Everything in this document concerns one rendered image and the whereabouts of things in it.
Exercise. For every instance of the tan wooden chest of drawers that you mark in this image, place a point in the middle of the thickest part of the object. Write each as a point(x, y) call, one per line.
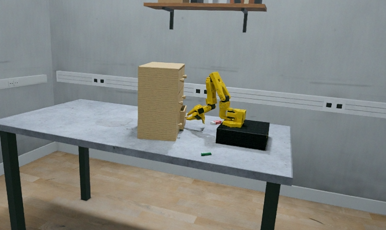
point(157, 100)

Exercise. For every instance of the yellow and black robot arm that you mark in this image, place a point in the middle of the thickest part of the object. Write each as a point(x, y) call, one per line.
point(234, 117)

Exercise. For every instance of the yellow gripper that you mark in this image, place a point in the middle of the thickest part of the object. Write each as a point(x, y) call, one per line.
point(195, 115)

